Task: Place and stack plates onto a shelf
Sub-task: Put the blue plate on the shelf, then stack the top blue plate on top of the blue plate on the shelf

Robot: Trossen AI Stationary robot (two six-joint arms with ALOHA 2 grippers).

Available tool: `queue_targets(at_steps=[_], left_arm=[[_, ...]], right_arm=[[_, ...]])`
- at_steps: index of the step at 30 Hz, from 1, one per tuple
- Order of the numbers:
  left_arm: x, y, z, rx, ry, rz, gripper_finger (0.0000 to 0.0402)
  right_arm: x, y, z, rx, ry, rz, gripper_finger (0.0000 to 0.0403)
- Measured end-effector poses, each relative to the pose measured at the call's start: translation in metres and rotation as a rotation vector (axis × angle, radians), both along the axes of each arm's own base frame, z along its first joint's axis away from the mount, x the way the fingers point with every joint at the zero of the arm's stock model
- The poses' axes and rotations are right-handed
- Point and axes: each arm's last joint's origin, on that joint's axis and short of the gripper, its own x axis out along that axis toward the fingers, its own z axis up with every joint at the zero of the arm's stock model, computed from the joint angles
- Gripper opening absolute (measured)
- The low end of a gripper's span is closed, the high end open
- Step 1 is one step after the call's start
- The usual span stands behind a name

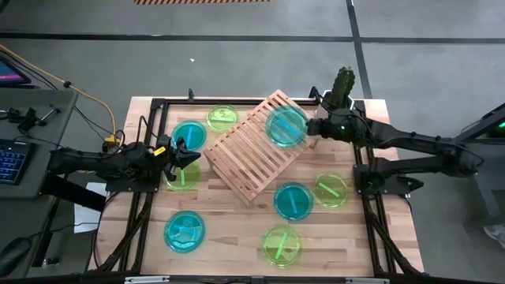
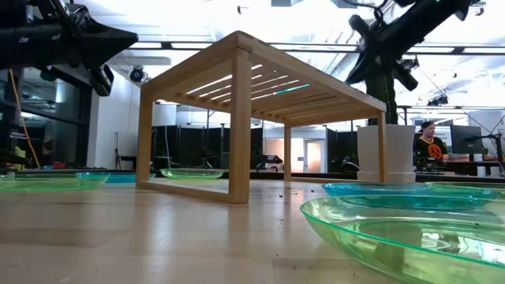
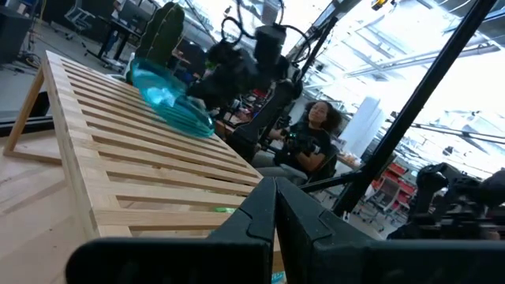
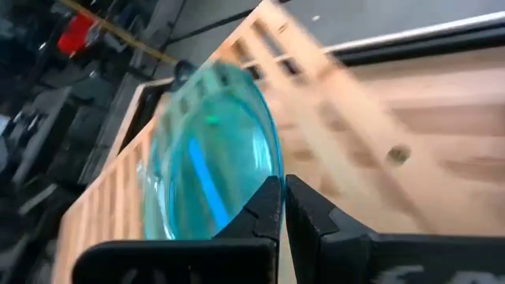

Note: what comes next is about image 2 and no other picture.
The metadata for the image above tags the clear blue plastic plate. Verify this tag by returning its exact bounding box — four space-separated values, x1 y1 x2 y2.
74 171 157 184
321 181 505 200

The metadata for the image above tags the white plant pot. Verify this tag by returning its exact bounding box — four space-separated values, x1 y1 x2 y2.
357 124 417 184

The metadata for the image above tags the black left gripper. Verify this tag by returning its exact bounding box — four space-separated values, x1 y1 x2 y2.
58 6 139 71

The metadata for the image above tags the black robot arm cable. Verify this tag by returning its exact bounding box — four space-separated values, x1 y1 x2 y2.
342 0 390 23

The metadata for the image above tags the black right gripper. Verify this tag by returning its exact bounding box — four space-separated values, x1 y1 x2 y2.
346 13 400 85

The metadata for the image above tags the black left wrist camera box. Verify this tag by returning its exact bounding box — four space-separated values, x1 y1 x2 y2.
88 64 115 98

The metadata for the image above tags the clear green plastic plate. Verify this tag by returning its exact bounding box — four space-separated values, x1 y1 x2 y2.
428 181 505 198
299 193 505 284
159 167 226 180
0 173 110 193

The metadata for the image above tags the yellow green item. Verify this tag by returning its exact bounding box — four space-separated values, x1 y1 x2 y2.
13 145 27 170

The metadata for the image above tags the wooden slatted shelf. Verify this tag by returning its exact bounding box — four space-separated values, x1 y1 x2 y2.
135 30 387 205

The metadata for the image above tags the person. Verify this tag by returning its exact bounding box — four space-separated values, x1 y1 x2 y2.
413 121 451 166

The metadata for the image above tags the black computer monitor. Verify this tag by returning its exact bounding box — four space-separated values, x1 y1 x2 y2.
450 125 484 155

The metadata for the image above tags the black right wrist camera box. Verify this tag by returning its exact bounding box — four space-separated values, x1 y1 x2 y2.
392 57 420 92

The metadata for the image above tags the lit doorway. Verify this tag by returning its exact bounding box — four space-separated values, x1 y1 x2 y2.
303 139 327 174

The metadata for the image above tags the black partition panel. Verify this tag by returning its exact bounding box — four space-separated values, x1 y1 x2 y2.
151 125 264 170
325 126 359 174

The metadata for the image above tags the black ceiling camera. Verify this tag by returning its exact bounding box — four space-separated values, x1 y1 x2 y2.
129 65 145 84

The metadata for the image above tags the yellow hanging cable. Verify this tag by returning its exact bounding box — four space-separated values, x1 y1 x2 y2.
8 69 41 170

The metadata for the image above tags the teal green light strip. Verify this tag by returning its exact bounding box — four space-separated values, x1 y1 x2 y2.
274 83 311 95

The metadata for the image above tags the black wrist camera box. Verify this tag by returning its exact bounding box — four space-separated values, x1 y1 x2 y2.
88 64 115 98
392 57 420 92

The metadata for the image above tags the tall green cactus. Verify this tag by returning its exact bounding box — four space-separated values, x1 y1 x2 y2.
365 69 398 126

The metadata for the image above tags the black desk stand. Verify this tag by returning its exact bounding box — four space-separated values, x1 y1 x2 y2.
467 133 505 169

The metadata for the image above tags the black tripod stand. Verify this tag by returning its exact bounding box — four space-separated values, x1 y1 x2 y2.
113 132 124 170

